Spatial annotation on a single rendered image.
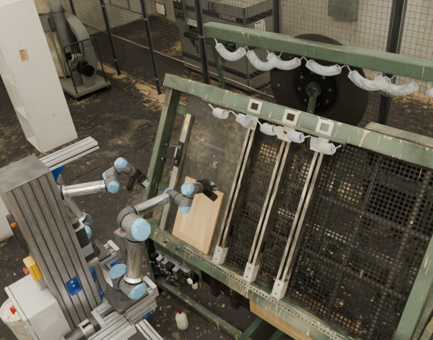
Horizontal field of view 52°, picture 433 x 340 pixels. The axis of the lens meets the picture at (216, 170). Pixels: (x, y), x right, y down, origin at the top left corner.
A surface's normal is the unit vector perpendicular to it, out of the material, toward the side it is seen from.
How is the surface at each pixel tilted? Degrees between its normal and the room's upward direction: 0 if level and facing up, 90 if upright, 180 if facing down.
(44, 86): 90
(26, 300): 0
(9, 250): 0
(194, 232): 60
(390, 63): 90
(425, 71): 90
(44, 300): 0
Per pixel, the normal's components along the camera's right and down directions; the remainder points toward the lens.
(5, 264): -0.10, -0.81
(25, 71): 0.65, 0.39
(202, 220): -0.61, 0.02
